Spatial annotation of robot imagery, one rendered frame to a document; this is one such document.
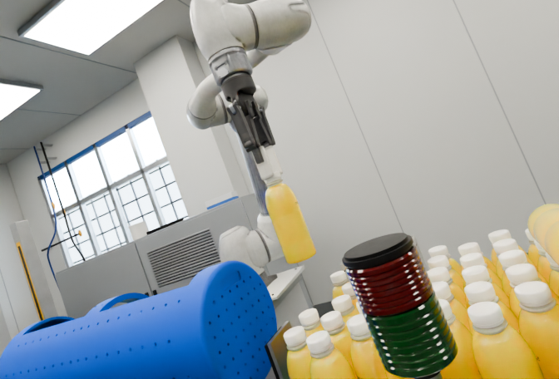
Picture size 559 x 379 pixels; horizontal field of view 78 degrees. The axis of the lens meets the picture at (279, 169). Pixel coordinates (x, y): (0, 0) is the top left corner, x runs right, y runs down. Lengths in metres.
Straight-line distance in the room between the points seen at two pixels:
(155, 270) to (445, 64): 3.06
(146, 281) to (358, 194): 2.08
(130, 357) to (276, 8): 0.86
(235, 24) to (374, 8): 2.94
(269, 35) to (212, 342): 0.68
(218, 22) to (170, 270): 2.38
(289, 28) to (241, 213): 1.80
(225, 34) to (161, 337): 0.67
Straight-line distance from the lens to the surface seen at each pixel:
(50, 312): 2.17
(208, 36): 0.81
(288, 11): 0.88
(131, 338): 0.94
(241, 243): 1.45
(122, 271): 3.32
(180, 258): 2.87
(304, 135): 3.60
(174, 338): 0.83
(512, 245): 0.77
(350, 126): 3.49
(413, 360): 0.32
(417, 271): 0.31
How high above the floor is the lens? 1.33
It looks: 5 degrees up
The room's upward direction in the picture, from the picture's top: 21 degrees counter-clockwise
